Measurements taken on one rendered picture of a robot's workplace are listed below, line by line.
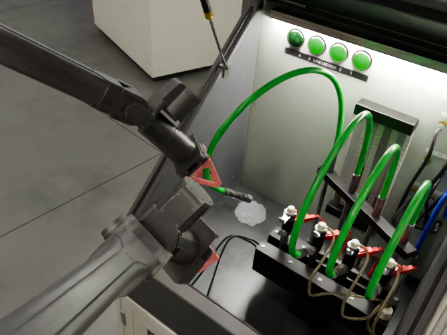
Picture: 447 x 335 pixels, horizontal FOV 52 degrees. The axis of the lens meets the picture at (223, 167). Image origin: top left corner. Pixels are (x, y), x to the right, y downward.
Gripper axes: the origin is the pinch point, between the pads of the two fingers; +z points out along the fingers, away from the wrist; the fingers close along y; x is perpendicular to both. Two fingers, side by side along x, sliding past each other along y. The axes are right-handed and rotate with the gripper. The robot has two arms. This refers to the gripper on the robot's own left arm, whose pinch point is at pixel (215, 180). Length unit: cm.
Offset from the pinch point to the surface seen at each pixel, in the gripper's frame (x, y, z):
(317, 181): -16.1, -15.8, 5.9
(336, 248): -10.5, -22.6, 15.0
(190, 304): 23.6, -6.4, 15.5
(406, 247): -19.9, -12.5, 37.6
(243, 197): -0.4, 4.3, 10.4
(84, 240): 99, 123, 39
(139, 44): 26, 304, 20
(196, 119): -3.1, 23.6, -3.8
